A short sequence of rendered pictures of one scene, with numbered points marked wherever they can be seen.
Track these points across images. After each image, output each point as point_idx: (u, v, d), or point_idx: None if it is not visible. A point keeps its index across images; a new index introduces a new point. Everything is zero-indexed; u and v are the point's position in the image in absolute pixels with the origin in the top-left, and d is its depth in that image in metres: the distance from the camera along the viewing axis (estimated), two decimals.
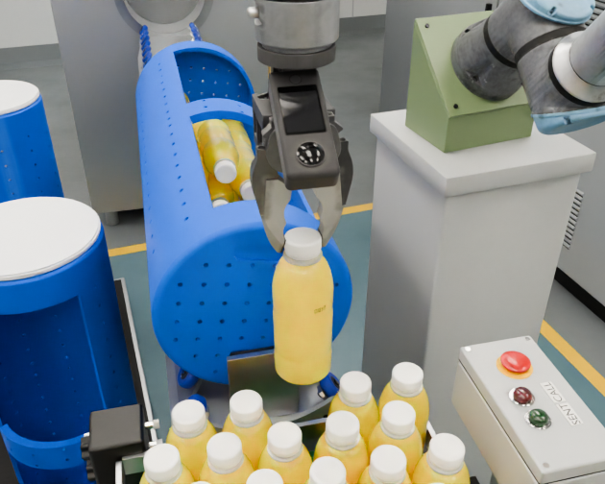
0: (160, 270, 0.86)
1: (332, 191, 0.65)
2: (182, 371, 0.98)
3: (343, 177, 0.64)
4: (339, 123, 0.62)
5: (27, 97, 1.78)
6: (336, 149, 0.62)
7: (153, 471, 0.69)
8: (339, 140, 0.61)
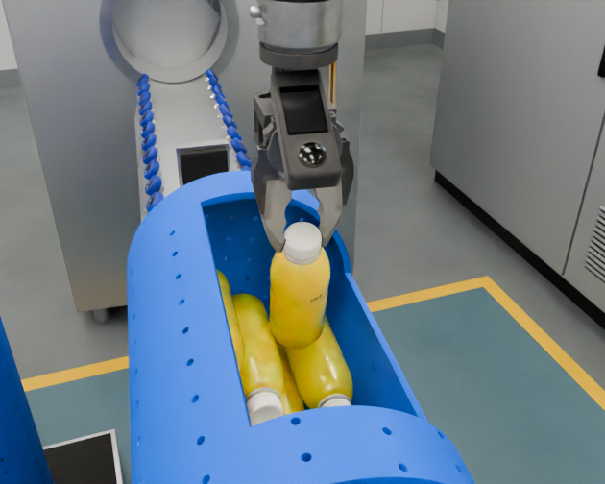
0: None
1: (333, 191, 0.65)
2: None
3: (344, 177, 0.64)
4: (340, 123, 0.62)
5: None
6: (337, 149, 0.62)
7: None
8: (340, 140, 0.61)
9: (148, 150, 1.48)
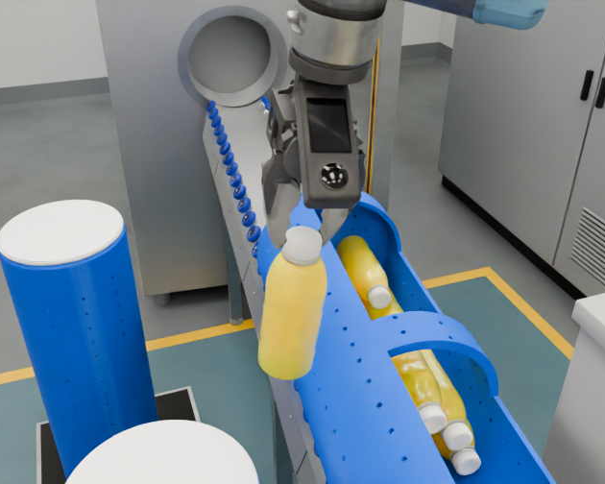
0: None
1: None
2: None
3: None
4: (359, 135, 0.61)
5: (111, 230, 1.49)
6: None
7: None
8: (357, 154, 0.61)
9: (229, 164, 1.93)
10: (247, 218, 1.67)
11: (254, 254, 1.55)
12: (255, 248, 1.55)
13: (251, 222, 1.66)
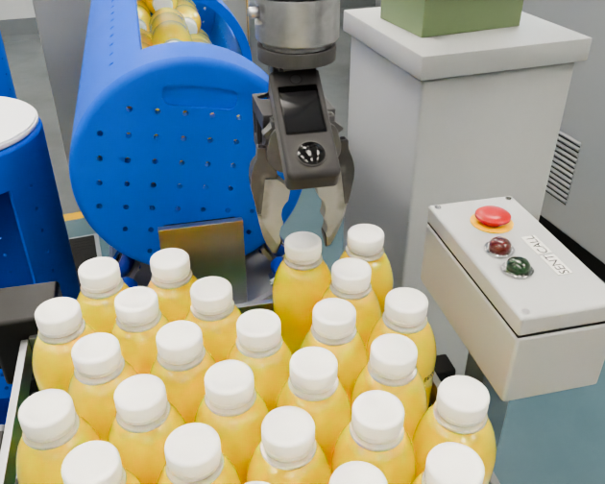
0: (78, 118, 0.74)
1: (334, 190, 0.65)
2: (115, 257, 0.85)
3: (344, 176, 0.64)
4: (339, 123, 0.62)
5: None
6: (336, 149, 0.62)
7: (43, 323, 0.57)
8: (339, 140, 0.61)
9: None
10: None
11: None
12: None
13: None
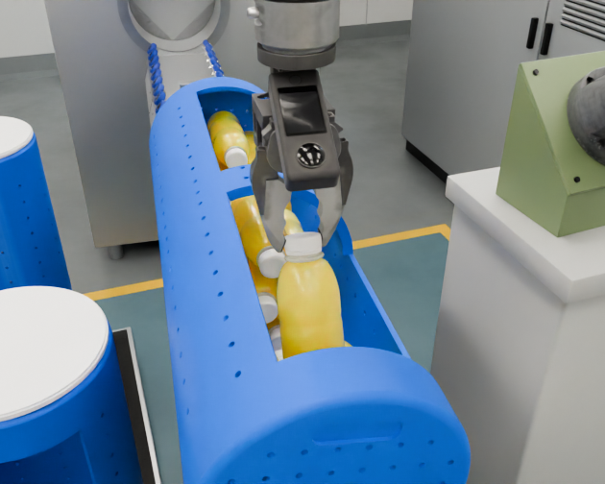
0: (202, 455, 0.59)
1: (332, 191, 0.65)
2: None
3: (343, 177, 0.64)
4: (339, 123, 0.62)
5: (18, 139, 1.50)
6: (336, 149, 0.62)
7: None
8: (339, 140, 0.61)
9: (157, 94, 1.94)
10: None
11: None
12: None
13: None
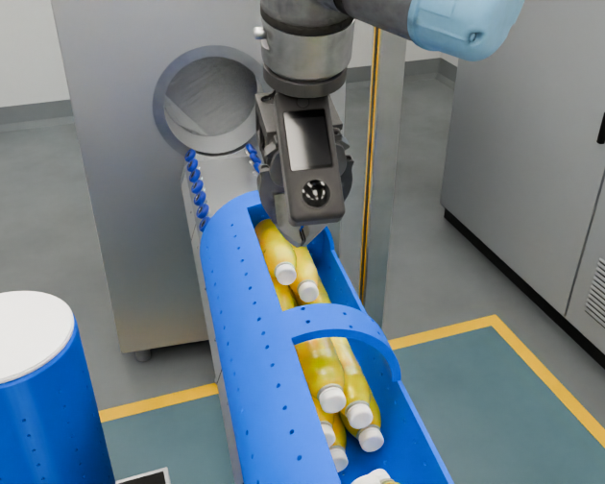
0: None
1: None
2: None
3: None
4: (346, 138, 0.59)
5: (59, 335, 1.26)
6: (342, 165, 0.60)
7: None
8: (345, 157, 0.59)
9: None
10: None
11: None
12: None
13: None
